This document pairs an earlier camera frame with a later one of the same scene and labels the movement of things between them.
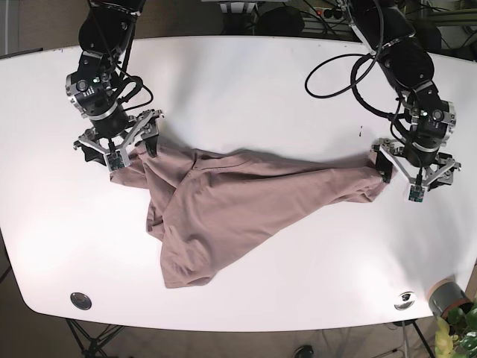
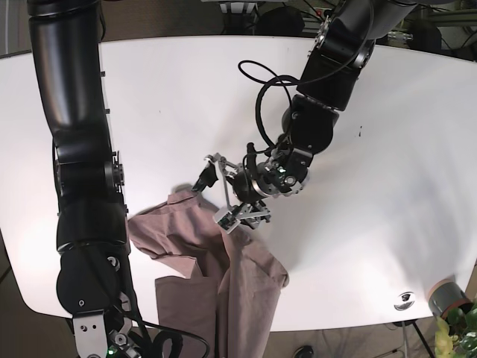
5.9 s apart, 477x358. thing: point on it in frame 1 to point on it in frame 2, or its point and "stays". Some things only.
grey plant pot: x=445 y=294 stays
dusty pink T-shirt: x=204 y=202 to x=229 y=306
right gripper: x=419 y=160 to x=246 y=189
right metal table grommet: x=405 y=300 stays
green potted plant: x=456 y=335 stays
